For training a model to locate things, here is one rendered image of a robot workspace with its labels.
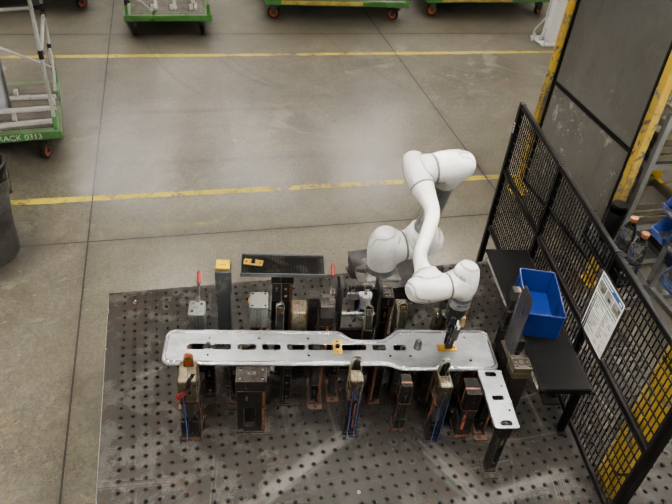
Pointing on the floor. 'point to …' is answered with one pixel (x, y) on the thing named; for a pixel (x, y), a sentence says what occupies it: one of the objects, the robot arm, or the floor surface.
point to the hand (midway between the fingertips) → (449, 340)
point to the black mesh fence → (585, 306)
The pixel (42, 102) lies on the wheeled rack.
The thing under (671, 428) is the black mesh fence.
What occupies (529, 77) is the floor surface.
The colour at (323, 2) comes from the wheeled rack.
